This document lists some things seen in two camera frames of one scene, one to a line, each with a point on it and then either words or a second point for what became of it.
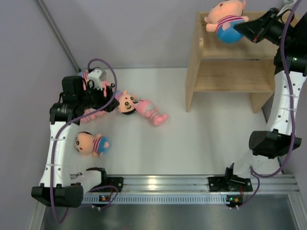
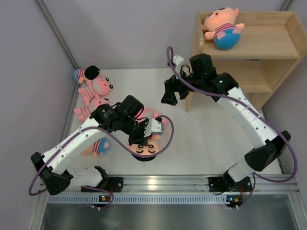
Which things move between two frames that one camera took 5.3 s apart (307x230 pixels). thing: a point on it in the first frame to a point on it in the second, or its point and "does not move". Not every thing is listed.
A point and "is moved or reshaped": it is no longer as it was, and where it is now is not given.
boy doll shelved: [222, 16] is moved or reshaped
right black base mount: [229, 184] does not move
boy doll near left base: [87, 144] does not move
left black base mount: [116, 182] does not move
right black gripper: [253, 29] to [169, 97]
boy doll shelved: [127, 101] is moved or reshaped
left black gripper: [102, 99] to [141, 139]
